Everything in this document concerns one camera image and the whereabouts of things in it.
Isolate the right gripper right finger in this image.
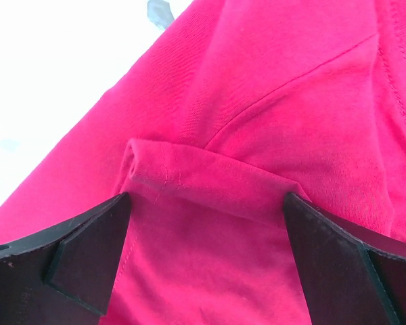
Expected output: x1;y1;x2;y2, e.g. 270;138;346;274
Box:
283;193;406;325

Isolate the pink t shirt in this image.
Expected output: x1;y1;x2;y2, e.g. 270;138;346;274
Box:
0;1;406;324

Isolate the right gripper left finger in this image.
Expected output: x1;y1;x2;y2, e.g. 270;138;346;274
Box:
0;193;131;325

